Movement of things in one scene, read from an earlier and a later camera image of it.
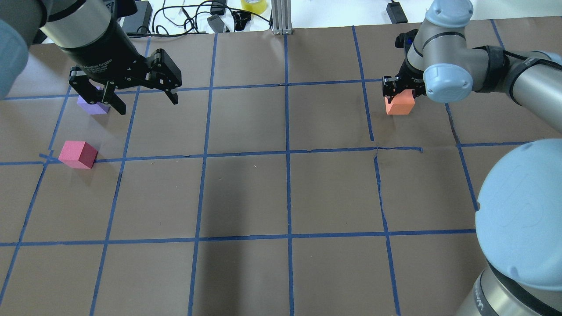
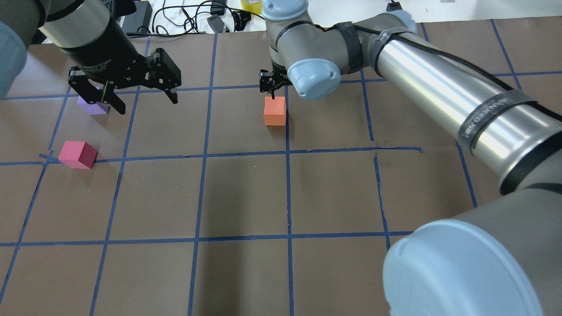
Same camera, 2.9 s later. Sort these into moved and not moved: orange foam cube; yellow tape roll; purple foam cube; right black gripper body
Moved: orange foam cube; right black gripper body
Not moved: yellow tape roll; purple foam cube
